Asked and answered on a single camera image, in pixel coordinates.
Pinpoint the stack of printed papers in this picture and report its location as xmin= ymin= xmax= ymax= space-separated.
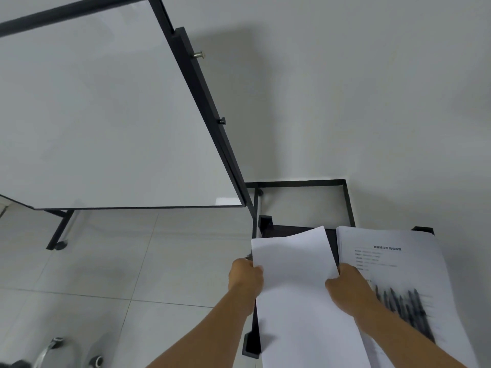
xmin=336 ymin=225 xmax=481 ymax=368

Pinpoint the person's right forearm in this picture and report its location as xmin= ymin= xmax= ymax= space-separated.
xmin=353 ymin=303 xmax=468 ymax=368

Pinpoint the white whiteboard with black frame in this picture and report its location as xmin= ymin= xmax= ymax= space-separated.
xmin=0 ymin=0 xmax=247 ymax=210

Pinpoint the black metal whiteboard stand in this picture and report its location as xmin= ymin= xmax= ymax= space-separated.
xmin=46 ymin=27 xmax=356 ymax=251

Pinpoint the white paper sheet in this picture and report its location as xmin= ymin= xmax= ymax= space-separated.
xmin=251 ymin=226 xmax=372 ymax=368

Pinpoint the person's right hand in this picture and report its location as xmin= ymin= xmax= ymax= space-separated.
xmin=325 ymin=263 xmax=379 ymax=323

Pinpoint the silver chair base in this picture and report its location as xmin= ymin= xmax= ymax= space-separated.
xmin=12 ymin=335 xmax=105 ymax=368

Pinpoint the person's left forearm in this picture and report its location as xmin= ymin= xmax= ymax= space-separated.
xmin=146 ymin=291 xmax=257 ymax=368

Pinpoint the person's left hand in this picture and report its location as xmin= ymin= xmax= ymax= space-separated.
xmin=228 ymin=258 xmax=265 ymax=306

